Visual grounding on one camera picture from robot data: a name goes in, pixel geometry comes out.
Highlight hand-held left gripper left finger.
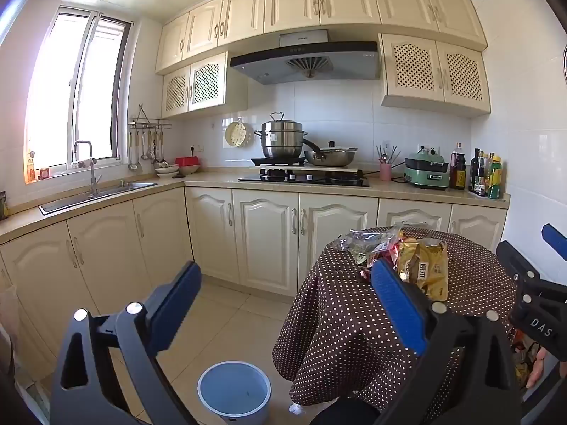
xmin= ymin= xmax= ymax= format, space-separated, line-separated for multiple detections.
xmin=50 ymin=260 xmax=203 ymax=425

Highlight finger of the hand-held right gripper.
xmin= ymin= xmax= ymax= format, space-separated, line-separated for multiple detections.
xmin=542 ymin=223 xmax=567 ymax=256
xmin=496 ymin=241 xmax=543 ymax=302

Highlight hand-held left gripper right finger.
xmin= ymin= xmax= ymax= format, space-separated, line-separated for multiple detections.
xmin=370 ymin=257 xmax=524 ymax=425

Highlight colourful snack packet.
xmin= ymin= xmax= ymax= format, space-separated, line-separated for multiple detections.
xmin=511 ymin=330 xmax=539 ymax=390

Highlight yellow snack bag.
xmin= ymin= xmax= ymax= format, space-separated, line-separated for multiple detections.
xmin=396 ymin=237 xmax=449 ymax=302

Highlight blue trash bin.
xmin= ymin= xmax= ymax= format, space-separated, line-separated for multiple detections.
xmin=197 ymin=361 xmax=272 ymax=425

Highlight person's right hand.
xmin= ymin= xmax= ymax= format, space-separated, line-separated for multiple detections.
xmin=526 ymin=346 xmax=558 ymax=390

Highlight brown polka dot tablecloth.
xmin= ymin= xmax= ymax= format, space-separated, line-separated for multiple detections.
xmin=272 ymin=227 xmax=521 ymax=413

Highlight green yellow oil bottle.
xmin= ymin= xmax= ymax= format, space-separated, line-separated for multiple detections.
xmin=488 ymin=156 xmax=503 ymax=199

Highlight dark soy sauce jug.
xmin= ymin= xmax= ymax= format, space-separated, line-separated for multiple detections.
xmin=449 ymin=143 xmax=467 ymax=190

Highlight cream lower cabinets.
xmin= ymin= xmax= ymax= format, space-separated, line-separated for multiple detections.
xmin=0 ymin=183 xmax=508 ymax=364

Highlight cream cabinets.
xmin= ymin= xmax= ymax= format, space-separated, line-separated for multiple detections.
xmin=155 ymin=0 xmax=488 ymax=76
xmin=0 ymin=183 xmax=508 ymax=364

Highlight person's black trouser leg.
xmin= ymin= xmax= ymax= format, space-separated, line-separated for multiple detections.
xmin=310 ymin=401 xmax=387 ymax=425

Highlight green electric cooker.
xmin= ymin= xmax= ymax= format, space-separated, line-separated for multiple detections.
xmin=403 ymin=151 xmax=449 ymax=191

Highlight steel sink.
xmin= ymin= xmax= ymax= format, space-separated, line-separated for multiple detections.
xmin=39 ymin=181 xmax=158 ymax=216

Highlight black gas stove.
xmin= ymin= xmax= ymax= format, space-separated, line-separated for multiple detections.
xmin=238 ymin=169 xmax=370 ymax=188

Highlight steel faucet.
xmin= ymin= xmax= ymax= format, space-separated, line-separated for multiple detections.
xmin=73 ymin=140 xmax=101 ymax=198

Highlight row of hanging utensils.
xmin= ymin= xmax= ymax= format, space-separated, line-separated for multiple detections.
xmin=128 ymin=126 xmax=169 ymax=173

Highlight steel wok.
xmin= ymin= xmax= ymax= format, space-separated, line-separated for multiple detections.
xmin=301 ymin=138 xmax=359 ymax=168

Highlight round cream steamer plate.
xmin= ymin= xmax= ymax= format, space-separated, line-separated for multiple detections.
xmin=225 ymin=120 xmax=253 ymax=148

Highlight steel steamer pot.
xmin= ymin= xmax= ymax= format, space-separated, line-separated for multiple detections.
xmin=254 ymin=112 xmax=309 ymax=160

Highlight large lattice door cabinet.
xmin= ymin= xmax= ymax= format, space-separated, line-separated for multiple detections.
xmin=378 ymin=33 xmax=492 ymax=119

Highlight small lattice door cabinet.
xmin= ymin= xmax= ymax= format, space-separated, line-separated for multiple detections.
xmin=162 ymin=52 xmax=229 ymax=119

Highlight sliding window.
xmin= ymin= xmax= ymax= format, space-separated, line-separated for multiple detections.
xmin=24 ymin=6 xmax=134 ymax=182

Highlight grey range hood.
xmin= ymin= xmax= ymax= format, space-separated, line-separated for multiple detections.
xmin=229 ymin=29 xmax=382 ymax=86

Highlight cream upper cabinets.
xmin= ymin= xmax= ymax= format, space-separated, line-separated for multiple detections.
xmin=155 ymin=0 xmax=488 ymax=76

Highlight wall utensil rack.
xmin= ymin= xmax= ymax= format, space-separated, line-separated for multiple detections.
xmin=128 ymin=104 xmax=173 ymax=129

